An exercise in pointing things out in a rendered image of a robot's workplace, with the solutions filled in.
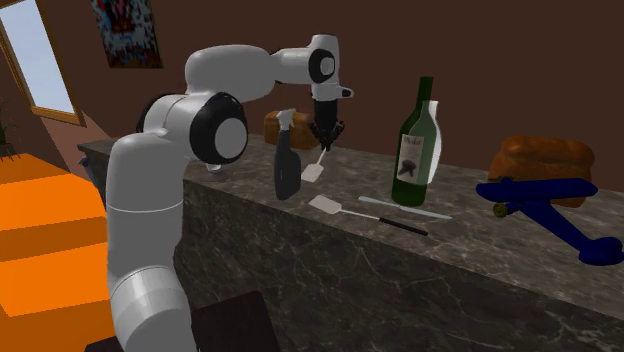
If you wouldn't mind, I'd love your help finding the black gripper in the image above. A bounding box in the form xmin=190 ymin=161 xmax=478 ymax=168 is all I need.
xmin=309 ymin=99 xmax=346 ymax=151

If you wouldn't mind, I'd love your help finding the small brown bread loaf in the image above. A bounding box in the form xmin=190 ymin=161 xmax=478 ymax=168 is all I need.
xmin=263 ymin=110 xmax=321 ymax=151

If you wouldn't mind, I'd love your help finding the small white spatula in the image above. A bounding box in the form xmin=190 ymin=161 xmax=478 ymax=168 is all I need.
xmin=300 ymin=147 xmax=329 ymax=184

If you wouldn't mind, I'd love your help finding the black spray bottle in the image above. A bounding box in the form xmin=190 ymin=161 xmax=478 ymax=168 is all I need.
xmin=272 ymin=108 xmax=304 ymax=202

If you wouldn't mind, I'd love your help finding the green wine bottle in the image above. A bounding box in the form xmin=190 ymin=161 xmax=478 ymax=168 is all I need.
xmin=390 ymin=76 xmax=437 ymax=208

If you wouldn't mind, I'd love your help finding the white knife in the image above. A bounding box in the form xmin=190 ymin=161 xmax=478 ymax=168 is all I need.
xmin=358 ymin=195 xmax=454 ymax=221

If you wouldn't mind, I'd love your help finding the clear stemmed glass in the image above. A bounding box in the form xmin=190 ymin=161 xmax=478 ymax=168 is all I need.
xmin=201 ymin=162 xmax=231 ymax=183

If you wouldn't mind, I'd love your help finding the dark robot stand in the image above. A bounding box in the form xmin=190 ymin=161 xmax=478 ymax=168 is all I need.
xmin=191 ymin=290 xmax=282 ymax=352

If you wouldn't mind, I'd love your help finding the large brown bread loaf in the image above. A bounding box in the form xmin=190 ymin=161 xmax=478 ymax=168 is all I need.
xmin=487 ymin=134 xmax=597 ymax=209

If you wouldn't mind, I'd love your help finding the blue toy airplane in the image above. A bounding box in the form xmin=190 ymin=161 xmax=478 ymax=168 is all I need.
xmin=475 ymin=176 xmax=624 ymax=267

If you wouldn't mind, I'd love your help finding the orange furniture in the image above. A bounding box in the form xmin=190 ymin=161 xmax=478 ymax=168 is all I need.
xmin=0 ymin=152 xmax=117 ymax=352

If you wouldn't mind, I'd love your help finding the dark potted plant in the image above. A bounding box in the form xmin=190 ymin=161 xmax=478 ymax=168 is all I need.
xmin=0 ymin=98 xmax=22 ymax=163

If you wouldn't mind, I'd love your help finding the white spatula with black handle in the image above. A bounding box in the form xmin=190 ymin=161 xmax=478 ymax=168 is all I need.
xmin=308 ymin=194 xmax=430 ymax=238

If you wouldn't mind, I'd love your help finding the colourful wall picture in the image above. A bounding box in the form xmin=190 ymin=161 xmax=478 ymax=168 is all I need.
xmin=90 ymin=0 xmax=164 ymax=70

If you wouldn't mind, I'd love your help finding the window with wooden frame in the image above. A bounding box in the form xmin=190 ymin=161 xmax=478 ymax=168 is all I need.
xmin=0 ymin=0 xmax=87 ymax=128

